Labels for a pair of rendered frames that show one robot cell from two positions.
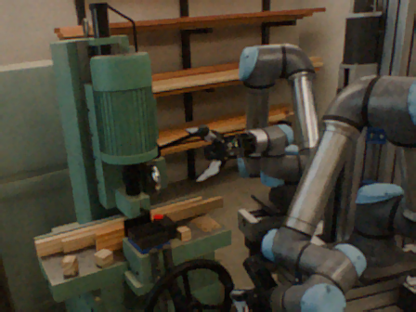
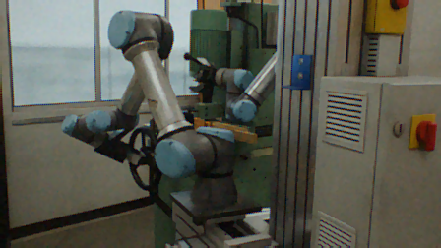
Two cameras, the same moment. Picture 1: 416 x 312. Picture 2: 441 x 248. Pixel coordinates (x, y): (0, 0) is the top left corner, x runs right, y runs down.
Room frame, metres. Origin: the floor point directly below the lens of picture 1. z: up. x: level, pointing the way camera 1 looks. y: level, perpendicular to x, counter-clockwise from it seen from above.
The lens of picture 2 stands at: (0.78, -1.95, 1.28)
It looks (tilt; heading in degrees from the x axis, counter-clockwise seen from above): 9 degrees down; 76
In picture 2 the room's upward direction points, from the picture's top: 1 degrees clockwise
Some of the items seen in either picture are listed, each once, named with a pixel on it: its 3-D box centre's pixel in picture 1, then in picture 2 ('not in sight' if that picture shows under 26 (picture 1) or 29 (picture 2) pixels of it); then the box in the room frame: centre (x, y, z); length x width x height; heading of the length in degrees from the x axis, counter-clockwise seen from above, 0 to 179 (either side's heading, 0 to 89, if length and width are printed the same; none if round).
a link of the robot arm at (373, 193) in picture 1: (379, 207); (214, 148); (1.11, -0.68, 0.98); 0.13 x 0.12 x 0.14; 36
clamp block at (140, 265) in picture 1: (153, 253); not in sight; (1.07, 0.01, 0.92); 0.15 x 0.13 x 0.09; 114
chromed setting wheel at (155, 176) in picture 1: (150, 178); not in sight; (1.43, 0.00, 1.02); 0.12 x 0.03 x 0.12; 24
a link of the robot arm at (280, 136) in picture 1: (273, 138); (237, 80); (1.27, -0.40, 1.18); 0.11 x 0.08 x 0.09; 114
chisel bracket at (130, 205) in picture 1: (133, 203); (210, 111); (1.28, 0.06, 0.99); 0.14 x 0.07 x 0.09; 24
